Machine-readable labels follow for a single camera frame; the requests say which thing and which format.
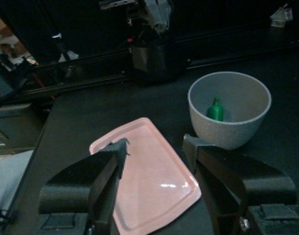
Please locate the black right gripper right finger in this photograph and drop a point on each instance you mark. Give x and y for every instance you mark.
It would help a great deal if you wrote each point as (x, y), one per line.
(234, 183)

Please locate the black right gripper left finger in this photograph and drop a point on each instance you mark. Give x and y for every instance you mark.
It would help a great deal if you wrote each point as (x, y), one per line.
(86, 186)

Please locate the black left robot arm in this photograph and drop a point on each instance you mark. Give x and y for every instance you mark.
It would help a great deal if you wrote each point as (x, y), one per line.
(154, 46)

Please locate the grey speckled bowl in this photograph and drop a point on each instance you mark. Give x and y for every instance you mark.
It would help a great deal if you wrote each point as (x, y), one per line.
(230, 107)

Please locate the pink rectangular plate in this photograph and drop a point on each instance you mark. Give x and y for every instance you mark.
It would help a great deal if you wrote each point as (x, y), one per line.
(157, 180)

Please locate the white paper tag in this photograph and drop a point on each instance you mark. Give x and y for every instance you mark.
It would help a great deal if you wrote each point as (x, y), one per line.
(282, 16)

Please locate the black metal frame rail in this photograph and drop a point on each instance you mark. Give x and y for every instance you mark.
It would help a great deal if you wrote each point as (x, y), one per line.
(115, 65)

